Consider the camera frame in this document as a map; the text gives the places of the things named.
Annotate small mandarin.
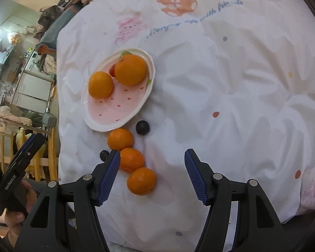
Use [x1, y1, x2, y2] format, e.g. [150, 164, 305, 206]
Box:
[107, 128, 134, 151]
[127, 167, 157, 196]
[119, 147, 145, 173]

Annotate red cherry tomato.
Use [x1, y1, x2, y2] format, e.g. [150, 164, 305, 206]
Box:
[109, 64, 115, 78]

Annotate large orange with stem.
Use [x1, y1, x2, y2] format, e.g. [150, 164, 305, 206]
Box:
[115, 54, 148, 86]

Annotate person's left hand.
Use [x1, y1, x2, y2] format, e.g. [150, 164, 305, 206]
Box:
[5, 180, 37, 237]

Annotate white kitchen cabinets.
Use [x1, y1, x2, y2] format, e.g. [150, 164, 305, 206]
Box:
[11, 73, 52, 114]

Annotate pink strawberry ceramic plate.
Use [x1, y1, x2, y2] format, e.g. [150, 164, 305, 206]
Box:
[81, 48, 156, 133]

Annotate white cartoon print bedsheet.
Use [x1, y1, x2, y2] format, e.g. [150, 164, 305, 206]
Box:
[57, 0, 315, 251]

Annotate pile of clothes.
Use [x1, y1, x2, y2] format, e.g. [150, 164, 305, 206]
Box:
[33, 0, 92, 40]

